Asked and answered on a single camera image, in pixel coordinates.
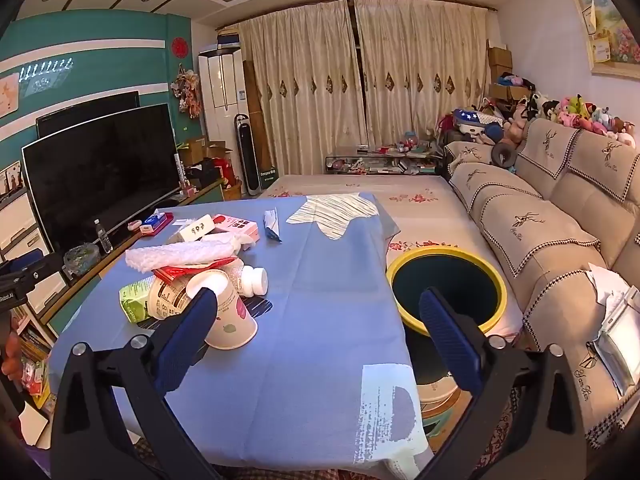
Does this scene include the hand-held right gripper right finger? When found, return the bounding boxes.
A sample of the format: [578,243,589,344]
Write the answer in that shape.
[417,287,588,480]

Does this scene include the white paper cup pink dots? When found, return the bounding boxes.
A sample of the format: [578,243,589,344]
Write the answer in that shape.
[186,268,259,351]

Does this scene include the papers on sofa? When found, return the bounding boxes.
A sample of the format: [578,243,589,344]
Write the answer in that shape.
[585,287,640,398]

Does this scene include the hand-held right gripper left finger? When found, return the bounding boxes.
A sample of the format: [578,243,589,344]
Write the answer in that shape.
[50,287,221,480]

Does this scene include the blue star print cushion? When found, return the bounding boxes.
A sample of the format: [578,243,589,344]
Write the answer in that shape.
[452,107,503,128]

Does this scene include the large black television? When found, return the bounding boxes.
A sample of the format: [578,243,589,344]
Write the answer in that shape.
[21,103,181,256]

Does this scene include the round cream stool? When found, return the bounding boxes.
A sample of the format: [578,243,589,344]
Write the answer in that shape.
[414,370,463,423]

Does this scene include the white crumpled paper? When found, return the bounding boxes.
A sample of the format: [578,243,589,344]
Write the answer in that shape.
[586,264,633,311]

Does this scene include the pink drink carton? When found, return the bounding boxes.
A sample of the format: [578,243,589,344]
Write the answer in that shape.
[210,214,261,243]

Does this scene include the red bag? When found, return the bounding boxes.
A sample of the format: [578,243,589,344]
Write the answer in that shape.
[210,157,236,186]

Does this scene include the red tray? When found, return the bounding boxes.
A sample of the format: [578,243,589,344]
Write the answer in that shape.
[139,212,174,237]

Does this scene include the framed flower painting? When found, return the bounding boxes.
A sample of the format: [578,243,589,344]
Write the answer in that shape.
[570,0,640,78]

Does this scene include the blue star print tablecloth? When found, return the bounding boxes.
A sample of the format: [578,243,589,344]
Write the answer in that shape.
[47,191,436,473]

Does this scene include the pile of plush toys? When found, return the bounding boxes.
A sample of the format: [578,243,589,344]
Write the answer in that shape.
[500,92,638,148]

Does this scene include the open cardboard box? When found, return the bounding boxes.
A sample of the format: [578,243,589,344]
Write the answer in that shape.
[177,137,233,171]

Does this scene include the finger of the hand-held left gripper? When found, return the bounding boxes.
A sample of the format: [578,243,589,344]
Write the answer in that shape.
[0,251,63,286]

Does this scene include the hanging flower decoration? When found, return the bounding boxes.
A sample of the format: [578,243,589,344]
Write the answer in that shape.
[170,65,202,118]

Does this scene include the red plastic packet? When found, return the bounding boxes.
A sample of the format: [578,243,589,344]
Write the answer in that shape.
[152,256,238,283]

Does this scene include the yellow rimmed dark trash bin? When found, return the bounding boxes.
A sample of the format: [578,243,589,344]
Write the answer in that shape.
[386,247,508,386]

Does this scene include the beige embroidered curtain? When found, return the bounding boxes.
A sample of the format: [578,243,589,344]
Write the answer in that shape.
[235,0,368,191]
[352,0,493,171]

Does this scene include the bed with floral sheet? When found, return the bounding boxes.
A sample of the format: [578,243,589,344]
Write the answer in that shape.
[257,174,523,341]

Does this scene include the grey neck pillow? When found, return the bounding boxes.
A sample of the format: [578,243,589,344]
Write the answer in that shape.
[492,142,519,168]

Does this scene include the pile of colourful packets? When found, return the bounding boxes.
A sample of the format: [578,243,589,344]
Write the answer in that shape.
[17,325,53,411]

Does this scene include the green drink carton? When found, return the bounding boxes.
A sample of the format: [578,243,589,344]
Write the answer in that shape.
[118,280,156,324]

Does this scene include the brown wooden board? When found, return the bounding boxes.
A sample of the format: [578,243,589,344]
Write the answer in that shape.
[243,60,273,176]

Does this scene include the white foam sheet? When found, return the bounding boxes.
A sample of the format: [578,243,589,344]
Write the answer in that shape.
[125,236,257,273]

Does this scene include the glass coffee table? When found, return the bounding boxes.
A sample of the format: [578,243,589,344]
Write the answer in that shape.
[325,145,446,177]

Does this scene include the clear water bottle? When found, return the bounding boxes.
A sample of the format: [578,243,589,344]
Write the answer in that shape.
[94,219,115,255]

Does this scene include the small black television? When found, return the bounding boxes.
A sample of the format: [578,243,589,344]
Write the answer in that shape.
[36,91,141,138]

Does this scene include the black tower fan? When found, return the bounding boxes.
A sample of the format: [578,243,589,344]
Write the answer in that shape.
[234,113,261,196]

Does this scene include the stack of cardboard boxes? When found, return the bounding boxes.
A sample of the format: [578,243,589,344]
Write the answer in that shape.
[487,47,531,101]

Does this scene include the beige sofa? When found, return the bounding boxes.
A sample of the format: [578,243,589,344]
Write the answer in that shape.
[444,117,640,453]

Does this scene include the brown printed paper cup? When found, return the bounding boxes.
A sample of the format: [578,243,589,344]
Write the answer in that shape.
[148,274,201,319]

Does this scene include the white plastic bottle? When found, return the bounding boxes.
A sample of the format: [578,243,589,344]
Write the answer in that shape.
[226,264,269,297]

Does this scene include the blue and white wrapper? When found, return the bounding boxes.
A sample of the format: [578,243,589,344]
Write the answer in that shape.
[263,207,282,243]

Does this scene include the pink wall poster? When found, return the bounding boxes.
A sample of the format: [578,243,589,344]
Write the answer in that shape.
[0,72,21,118]

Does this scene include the person's left hand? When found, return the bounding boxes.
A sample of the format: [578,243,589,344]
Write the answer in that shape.
[0,332,22,377]

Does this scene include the red patterned rug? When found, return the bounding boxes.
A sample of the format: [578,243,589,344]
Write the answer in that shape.
[132,385,531,480]

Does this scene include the white box black print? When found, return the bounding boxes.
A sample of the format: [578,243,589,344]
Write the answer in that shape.
[172,212,217,243]

